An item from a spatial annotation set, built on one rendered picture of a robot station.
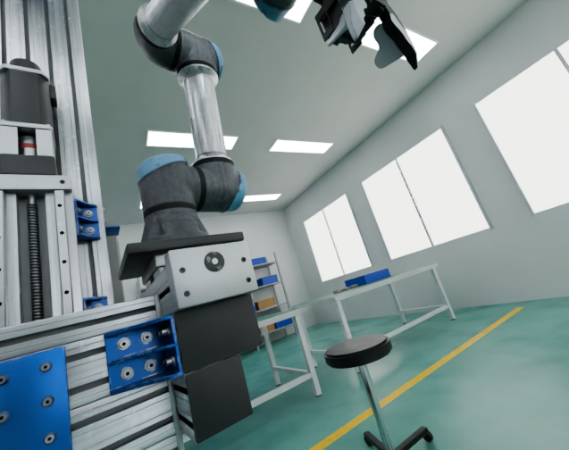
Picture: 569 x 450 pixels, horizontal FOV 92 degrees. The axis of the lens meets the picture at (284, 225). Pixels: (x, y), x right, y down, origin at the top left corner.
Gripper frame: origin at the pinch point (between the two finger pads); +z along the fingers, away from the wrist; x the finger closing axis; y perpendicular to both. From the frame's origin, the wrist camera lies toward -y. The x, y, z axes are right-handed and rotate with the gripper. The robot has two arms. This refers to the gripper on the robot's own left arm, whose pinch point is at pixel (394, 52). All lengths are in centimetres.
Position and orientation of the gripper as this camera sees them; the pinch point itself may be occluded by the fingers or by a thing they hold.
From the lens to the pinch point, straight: 47.8
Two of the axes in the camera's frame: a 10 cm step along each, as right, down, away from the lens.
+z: 2.7, 9.3, -2.5
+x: -8.0, 0.8, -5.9
